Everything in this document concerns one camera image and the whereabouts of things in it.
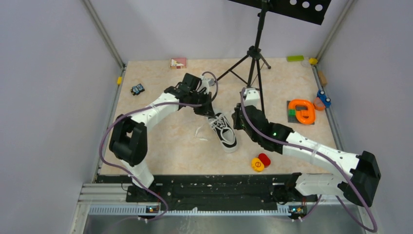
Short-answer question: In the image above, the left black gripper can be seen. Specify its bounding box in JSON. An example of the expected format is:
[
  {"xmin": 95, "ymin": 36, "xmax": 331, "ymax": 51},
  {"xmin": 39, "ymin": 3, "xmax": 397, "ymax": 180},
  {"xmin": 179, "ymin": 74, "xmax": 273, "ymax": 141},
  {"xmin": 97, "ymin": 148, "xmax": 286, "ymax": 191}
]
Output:
[{"xmin": 189, "ymin": 91, "xmax": 215, "ymax": 118}]

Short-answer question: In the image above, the black white canvas sneaker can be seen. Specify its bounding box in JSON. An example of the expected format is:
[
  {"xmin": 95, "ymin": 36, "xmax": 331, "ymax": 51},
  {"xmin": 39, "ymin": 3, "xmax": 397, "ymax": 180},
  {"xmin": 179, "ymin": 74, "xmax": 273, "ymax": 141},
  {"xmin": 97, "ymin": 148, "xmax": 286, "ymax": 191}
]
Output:
[{"xmin": 208, "ymin": 113, "xmax": 238, "ymax": 153}]

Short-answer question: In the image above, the white shoelace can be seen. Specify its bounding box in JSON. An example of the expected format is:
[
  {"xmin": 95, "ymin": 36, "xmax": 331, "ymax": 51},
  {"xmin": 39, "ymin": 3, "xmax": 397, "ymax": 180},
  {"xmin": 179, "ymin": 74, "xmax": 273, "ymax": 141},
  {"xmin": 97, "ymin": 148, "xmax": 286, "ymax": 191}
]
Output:
[{"xmin": 194, "ymin": 111, "xmax": 231, "ymax": 142}]

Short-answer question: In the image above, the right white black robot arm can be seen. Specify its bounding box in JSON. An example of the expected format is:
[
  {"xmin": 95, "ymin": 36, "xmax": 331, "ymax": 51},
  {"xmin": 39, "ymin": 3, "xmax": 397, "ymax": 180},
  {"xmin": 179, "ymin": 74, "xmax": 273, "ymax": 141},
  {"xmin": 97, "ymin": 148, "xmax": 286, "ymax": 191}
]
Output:
[{"xmin": 231, "ymin": 103, "xmax": 381, "ymax": 207}]

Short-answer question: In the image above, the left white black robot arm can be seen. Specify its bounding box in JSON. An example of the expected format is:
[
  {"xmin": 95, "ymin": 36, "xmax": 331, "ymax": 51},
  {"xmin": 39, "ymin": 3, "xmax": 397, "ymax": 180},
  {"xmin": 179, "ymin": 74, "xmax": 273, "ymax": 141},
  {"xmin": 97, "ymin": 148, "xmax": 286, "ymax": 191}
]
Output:
[{"xmin": 109, "ymin": 73, "xmax": 216, "ymax": 202}]

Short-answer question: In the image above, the pink tangram puzzle box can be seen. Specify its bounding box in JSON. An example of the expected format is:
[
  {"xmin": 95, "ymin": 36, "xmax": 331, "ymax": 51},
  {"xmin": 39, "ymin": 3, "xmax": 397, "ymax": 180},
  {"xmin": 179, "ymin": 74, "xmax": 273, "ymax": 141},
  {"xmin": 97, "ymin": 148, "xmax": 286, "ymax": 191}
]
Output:
[{"xmin": 169, "ymin": 58, "xmax": 187, "ymax": 69}]

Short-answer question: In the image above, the small green block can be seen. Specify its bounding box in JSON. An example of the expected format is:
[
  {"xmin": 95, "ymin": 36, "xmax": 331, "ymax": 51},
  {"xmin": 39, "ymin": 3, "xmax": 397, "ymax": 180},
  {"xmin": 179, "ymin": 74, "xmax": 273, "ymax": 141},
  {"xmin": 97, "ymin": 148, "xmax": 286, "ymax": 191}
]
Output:
[{"xmin": 288, "ymin": 109, "xmax": 296, "ymax": 116}]

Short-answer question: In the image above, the dark grey square plate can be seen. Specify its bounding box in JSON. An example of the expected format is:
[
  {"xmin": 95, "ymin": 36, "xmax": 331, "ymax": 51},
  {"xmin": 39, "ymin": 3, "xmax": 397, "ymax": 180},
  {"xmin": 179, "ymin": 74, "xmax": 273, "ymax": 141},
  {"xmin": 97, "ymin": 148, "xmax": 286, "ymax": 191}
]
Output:
[{"xmin": 286, "ymin": 100, "xmax": 315, "ymax": 126}]

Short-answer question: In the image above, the red plastic cylinder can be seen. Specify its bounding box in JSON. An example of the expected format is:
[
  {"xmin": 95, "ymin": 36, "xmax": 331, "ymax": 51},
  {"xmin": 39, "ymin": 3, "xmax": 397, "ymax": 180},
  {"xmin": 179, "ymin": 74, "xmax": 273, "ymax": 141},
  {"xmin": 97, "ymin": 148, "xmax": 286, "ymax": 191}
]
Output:
[{"xmin": 258, "ymin": 153, "xmax": 271, "ymax": 168}]

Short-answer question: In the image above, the yellow plastic cylinder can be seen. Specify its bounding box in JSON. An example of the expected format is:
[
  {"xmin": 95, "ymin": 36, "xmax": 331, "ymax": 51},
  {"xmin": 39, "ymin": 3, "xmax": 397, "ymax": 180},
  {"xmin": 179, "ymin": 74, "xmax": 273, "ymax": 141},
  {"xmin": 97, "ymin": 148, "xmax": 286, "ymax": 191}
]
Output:
[{"xmin": 251, "ymin": 157, "xmax": 265, "ymax": 172}]

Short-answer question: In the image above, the small blue black toy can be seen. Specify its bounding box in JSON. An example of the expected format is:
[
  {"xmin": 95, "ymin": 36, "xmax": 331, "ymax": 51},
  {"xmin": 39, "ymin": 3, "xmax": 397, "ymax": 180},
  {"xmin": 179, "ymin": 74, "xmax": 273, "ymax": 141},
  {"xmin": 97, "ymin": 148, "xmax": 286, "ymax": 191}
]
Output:
[{"xmin": 130, "ymin": 83, "xmax": 145, "ymax": 96}]

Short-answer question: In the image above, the orange translucent cup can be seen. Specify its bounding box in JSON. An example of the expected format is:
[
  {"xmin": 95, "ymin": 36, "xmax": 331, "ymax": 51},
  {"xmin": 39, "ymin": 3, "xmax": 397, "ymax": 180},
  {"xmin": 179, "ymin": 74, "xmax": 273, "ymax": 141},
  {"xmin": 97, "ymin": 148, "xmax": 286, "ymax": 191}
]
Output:
[{"xmin": 313, "ymin": 97, "xmax": 326, "ymax": 111}]

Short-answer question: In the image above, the black tripod stand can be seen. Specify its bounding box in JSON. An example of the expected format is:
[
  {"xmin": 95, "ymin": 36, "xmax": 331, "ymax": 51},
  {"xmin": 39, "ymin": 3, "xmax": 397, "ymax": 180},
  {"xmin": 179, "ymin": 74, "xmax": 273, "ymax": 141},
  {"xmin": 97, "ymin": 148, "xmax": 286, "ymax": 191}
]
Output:
[{"xmin": 218, "ymin": 0, "xmax": 271, "ymax": 113}]

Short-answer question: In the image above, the green rectangular block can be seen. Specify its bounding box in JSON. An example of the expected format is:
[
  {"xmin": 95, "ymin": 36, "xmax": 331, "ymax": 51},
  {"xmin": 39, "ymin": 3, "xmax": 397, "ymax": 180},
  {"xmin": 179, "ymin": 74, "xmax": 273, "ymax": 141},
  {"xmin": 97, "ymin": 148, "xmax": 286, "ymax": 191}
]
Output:
[{"xmin": 286, "ymin": 55, "xmax": 305, "ymax": 62}]

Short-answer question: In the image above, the blue toy car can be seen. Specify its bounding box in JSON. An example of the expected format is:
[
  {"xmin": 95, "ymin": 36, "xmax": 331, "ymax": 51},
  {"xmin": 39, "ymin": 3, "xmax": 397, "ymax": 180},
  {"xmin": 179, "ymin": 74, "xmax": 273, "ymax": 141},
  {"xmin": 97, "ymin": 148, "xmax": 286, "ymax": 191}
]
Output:
[{"xmin": 317, "ymin": 90, "xmax": 331, "ymax": 108}]

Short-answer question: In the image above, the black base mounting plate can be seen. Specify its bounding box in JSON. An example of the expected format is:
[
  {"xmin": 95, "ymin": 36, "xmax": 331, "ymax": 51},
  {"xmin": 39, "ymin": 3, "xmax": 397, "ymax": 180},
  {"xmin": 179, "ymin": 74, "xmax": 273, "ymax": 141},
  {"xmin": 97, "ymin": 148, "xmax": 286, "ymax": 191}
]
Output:
[{"xmin": 96, "ymin": 175, "xmax": 318, "ymax": 211}]

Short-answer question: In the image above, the yellow corner block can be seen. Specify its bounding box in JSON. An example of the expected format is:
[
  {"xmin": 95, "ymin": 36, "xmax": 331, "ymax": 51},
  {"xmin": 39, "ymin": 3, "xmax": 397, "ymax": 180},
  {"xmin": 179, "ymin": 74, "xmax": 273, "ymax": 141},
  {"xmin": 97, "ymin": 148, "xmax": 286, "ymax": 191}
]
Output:
[{"xmin": 308, "ymin": 58, "xmax": 319, "ymax": 65}]

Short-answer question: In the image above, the black perforated stand tray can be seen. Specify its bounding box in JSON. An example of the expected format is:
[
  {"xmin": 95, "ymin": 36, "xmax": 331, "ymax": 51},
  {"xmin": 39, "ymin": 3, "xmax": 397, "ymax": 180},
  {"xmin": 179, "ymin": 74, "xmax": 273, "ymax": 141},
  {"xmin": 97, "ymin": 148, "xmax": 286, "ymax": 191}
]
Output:
[{"xmin": 232, "ymin": 0, "xmax": 331, "ymax": 25}]

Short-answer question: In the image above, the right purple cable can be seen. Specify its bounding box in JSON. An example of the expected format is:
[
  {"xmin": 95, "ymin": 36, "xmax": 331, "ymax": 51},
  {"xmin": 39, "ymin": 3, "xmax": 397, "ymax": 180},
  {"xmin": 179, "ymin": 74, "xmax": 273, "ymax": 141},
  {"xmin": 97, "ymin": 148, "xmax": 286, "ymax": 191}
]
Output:
[{"xmin": 240, "ymin": 87, "xmax": 378, "ymax": 233}]

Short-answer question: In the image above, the purple cable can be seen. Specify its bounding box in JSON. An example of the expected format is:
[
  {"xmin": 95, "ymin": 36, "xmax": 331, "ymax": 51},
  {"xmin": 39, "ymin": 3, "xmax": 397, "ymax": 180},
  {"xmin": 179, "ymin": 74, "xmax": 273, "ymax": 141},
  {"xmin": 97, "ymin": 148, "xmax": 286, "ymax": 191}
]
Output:
[
  {"xmin": 98, "ymin": 71, "xmax": 219, "ymax": 223},
  {"xmin": 240, "ymin": 87, "xmax": 378, "ymax": 233}
]

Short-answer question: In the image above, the wooden block on frame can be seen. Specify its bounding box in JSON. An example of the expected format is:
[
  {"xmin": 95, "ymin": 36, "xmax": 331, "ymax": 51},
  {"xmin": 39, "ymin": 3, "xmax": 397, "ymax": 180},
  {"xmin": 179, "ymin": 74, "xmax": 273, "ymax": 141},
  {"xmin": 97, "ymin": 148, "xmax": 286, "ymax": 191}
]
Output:
[{"xmin": 318, "ymin": 71, "xmax": 328, "ymax": 87}]

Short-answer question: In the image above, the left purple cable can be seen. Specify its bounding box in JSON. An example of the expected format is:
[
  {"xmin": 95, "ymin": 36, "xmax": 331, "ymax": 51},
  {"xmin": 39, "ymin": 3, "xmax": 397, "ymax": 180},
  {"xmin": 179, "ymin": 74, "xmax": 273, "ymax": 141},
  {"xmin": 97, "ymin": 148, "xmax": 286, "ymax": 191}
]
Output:
[{"xmin": 98, "ymin": 71, "xmax": 219, "ymax": 223}]

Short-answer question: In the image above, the white slotted cable duct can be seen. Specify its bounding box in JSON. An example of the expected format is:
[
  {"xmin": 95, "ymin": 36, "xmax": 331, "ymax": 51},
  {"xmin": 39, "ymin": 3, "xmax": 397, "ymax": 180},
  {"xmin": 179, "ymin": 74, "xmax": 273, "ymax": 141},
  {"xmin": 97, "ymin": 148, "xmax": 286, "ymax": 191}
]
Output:
[{"xmin": 88, "ymin": 205, "xmax": 291, "ymax": 216}]

